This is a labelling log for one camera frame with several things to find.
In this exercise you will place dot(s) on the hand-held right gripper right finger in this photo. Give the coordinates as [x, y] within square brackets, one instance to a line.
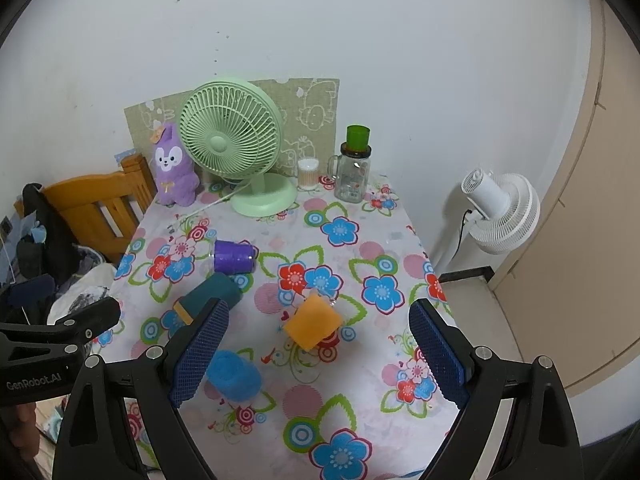
[440, 355]

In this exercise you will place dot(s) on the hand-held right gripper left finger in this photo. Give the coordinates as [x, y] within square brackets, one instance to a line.
[197, 355]

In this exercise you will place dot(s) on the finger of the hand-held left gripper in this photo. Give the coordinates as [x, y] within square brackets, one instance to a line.
[95, 316]

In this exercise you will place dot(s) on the orange cup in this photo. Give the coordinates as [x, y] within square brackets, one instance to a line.
[314, 321]

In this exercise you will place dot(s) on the blue cup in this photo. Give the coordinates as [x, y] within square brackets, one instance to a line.
[235, 375]

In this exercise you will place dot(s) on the teal cup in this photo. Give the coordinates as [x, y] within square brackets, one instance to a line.
[212, 292]

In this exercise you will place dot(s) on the purple cup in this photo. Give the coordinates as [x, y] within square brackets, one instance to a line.
[234, 257]

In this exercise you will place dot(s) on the green plastic cup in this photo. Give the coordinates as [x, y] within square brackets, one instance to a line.
[358, 137]

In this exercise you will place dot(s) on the white cloth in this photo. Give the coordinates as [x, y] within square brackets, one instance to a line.
[82, 295]

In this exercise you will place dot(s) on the dark clothes pile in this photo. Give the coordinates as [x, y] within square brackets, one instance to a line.
[37, 255]

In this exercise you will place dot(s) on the wooden chair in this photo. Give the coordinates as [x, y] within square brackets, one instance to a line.
[85, 195]

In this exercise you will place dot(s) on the floral tablecloth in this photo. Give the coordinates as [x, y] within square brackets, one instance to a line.
[350, 240]

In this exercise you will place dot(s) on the white floor fan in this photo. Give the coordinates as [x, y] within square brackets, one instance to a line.
[505, 215]

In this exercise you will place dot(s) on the purple plush toy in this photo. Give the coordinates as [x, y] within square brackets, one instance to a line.
[172, 172]

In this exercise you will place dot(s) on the beige wardrobe door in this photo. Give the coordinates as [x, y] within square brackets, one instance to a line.
[575, 260]

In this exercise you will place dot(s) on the glass jar mug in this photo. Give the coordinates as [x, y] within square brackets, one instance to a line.
[352, 177]

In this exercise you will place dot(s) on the cotton swab container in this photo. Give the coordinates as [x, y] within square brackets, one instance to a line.
[308, 175]

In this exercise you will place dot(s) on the green desk fan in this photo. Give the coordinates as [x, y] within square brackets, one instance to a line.
[220, 125]

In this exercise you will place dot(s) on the printed beige board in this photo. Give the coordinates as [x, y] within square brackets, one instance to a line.
[310, 110]

